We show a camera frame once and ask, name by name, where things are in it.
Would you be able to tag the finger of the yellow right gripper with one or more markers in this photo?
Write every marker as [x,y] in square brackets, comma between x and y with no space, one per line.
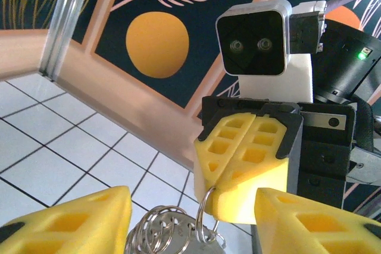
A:
[208,159]
[259,173]

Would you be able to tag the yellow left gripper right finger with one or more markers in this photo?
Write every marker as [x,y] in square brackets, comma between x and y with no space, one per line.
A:
[297,236]

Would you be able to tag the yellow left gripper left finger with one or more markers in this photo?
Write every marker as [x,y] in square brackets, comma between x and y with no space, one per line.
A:
[98,221]

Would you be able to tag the clear plastic bag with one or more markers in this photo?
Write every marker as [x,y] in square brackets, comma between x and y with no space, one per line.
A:
[190,245]

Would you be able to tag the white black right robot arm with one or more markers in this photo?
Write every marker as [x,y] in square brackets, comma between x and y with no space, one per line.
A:
[366,164]

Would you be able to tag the dark panel, yellow oval, feather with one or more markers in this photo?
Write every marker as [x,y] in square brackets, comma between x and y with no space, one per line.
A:
[157,45]

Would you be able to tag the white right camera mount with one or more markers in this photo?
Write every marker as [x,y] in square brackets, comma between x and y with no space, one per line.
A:
[276,81]

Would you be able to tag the aluminium frame post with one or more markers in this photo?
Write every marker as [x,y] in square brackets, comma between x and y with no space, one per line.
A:
[65,22]

